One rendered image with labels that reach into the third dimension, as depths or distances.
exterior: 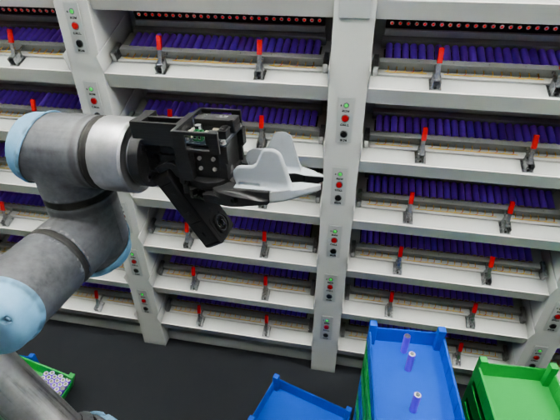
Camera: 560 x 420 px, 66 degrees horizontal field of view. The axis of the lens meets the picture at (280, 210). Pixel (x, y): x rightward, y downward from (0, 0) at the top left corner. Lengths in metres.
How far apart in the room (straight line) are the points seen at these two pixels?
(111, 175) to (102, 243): 0.12
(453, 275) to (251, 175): 1.08
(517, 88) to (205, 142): 0.88
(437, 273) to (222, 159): 1.08
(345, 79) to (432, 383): 0.80
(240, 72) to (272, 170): 0.75
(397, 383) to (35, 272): 0.92
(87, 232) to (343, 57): 0.73
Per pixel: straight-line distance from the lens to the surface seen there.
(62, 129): 0.55
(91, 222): 0.60
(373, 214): 1.30
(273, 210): 1.30
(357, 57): 1.08
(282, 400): 1.72
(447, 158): 1.23
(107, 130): 0.52
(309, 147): 1.21
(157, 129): 0.49
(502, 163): 1.26
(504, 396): 1.39
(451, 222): 1.33
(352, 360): 1.79
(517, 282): 1.52
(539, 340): 1.67
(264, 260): 1.42
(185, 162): 0.47
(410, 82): 1.14
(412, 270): 1.43
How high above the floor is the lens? 1.46
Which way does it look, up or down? 34 degrees down
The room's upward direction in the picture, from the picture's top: straight up
